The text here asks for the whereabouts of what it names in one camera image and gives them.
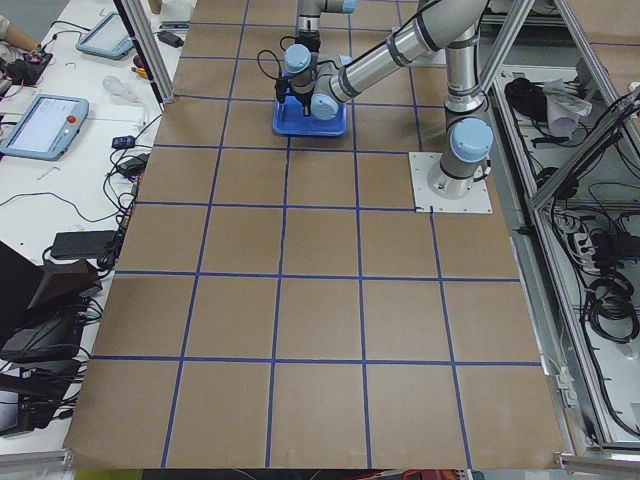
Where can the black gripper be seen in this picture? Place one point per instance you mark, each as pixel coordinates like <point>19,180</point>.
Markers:
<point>303,98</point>

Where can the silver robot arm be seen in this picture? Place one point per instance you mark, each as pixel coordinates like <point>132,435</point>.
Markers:
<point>308,19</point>
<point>321,83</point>

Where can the blue plastic tray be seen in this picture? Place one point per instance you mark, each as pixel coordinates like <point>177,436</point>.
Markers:
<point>289,119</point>

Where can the teach pendant far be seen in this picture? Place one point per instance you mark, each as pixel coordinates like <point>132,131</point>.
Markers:
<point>107,39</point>

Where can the teach pendant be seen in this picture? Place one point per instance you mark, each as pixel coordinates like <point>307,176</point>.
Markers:
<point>47,129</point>
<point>107,39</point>

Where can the teach pendant near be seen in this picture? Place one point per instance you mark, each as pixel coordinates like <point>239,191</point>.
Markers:
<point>47,129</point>

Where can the black power adapter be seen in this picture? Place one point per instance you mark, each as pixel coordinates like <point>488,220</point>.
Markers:
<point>82,244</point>

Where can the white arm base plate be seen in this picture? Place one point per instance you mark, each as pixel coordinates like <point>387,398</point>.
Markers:
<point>435,192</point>

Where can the aluminium frame post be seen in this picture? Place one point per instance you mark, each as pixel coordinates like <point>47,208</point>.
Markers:
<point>139,30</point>

